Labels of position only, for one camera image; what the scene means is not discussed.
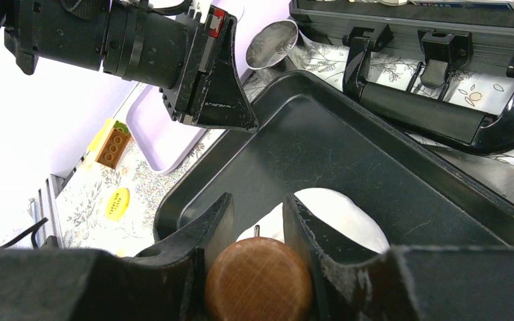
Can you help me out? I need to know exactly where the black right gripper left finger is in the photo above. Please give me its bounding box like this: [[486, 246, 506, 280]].
[[0, 193, 234, 320]]

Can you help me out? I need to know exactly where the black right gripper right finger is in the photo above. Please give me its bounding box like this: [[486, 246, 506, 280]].
[[282, 194, 514, 320]]

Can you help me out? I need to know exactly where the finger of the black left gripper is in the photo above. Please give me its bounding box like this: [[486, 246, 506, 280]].
[[191, 17, 258, 132]]

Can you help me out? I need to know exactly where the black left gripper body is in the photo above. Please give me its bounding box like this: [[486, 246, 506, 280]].
[[0, 1, 222, 124]]

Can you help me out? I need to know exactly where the wooden rolling pin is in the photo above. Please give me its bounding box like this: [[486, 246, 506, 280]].
[[204, 226, 313, 320]]

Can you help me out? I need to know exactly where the black baking tray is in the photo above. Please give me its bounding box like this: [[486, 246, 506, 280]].
[[153, 71, 514, 246]]

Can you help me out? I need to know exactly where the white dough disc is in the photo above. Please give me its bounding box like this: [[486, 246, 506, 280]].
[[236, 187, 390, 254]]

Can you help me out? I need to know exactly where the purple plastic tray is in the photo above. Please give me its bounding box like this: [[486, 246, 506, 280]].
[[126, 1, 236, 173]]

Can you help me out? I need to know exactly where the yellow round token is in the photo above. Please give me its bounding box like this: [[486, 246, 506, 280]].
[[105, 187, 131, 221]]

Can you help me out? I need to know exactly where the orange toy sandwich block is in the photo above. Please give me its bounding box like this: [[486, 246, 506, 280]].
[[87, 118, 132, 169]]

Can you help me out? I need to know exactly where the black poker chip case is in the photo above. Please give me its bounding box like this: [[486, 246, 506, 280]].
[[289, 1, 514, 155]]

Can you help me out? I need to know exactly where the round metal cutter ring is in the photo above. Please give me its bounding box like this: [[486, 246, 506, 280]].
[[244, 19, 300, 72]]

